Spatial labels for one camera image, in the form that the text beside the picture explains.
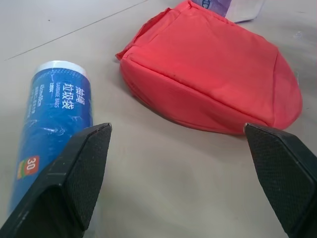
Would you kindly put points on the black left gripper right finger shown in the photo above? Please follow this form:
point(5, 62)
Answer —
point(280, 173)

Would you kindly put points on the blue garbage bag roll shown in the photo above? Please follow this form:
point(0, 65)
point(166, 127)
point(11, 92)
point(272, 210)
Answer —
point(58, 109)

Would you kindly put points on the red fabric pouch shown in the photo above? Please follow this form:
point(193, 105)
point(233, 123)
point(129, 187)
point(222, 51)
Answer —
point(210, 69)

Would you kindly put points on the white purple plastic package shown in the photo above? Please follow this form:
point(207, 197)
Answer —
point(237, 10)

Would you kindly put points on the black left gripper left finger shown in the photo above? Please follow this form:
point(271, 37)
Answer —
point(71, 183)

